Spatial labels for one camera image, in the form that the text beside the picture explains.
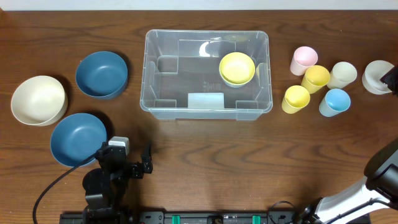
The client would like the pale grey-blue small bowl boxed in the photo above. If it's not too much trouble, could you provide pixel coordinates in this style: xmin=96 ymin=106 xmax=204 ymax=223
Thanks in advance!
xmin=221 ymin=76 xmax=251 ymax=88

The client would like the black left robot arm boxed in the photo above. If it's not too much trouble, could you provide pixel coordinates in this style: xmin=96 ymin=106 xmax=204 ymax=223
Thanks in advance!
xmin=82 ymin=142 xmax=153 ymax=224

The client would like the pink plastic cup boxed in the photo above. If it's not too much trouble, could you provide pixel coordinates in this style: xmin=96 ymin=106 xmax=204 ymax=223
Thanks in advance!
xmin=290 ymin=46 xmax=318 ymax=76

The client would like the yellow plastic cup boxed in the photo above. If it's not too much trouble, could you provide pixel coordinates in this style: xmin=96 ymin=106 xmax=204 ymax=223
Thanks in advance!
xmin=282 ymin=85 xmax=310 ymax=114

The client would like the light blue plastic cup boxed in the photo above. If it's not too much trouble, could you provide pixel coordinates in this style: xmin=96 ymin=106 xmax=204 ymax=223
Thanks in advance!
xmin=319 ymin=88 xmax=351 ymax=117

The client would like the dark blue bowl near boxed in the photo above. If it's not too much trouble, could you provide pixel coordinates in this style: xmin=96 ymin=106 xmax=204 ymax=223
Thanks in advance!
xmin=50 ymin=113 xmax=107 ymax=167

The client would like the white label in bin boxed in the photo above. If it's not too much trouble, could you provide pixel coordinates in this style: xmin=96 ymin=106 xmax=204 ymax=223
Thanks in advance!
xmin=188 ymin=93 xmax=224 ymax=110

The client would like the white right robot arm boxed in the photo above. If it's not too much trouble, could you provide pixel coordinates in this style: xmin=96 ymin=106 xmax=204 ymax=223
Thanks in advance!
xmin=294 ymin=60 xmax=397 ymax=223

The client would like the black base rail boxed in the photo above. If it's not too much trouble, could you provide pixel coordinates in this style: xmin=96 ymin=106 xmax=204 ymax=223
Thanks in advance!
xmin=58 ymin=210 xmax=312 ymax=224

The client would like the white small bowl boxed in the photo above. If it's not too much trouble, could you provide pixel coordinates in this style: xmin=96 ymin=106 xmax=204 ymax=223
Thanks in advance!
xmin=362 ymin=60 xmax=394 ymax=95

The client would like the clear plastic storage bin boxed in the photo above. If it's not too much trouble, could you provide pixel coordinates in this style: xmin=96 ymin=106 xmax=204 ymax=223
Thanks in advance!
xmin=140 ymin=29 xmax=273 ymax=121

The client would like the cream plastic cup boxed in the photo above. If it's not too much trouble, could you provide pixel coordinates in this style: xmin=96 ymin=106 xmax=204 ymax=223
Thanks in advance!
xmin=327 ymin=62 xmax=358 ymax=89

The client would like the orange-yellow plastic cup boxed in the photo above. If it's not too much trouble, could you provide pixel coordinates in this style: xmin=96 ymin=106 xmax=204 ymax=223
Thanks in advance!
xmin=301 ymin=65 xmax=330 ymax=94

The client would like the yellow small bowl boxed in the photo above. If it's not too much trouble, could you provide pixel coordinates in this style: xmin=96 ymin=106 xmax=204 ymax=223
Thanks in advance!
xmin=219 ymin=52 xmax=255 ymax=84

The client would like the cream large bowl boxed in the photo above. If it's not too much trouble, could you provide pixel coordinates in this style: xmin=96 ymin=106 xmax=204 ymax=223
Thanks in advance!
xmin=11 ymin=75 xmax=68 ymax=126

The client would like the dark blue bowl far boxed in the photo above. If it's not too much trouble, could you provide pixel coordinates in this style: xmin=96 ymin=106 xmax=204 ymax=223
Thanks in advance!
xmin=75 ymin=51 xmax=129 ymax=100

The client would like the dark blue bowl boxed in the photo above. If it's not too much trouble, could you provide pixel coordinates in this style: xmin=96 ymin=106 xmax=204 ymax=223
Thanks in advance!
xmin=50 ymin=113 xmax=107 ymax=167
xmin=75 ymin=51 xmax=129 ymax=100

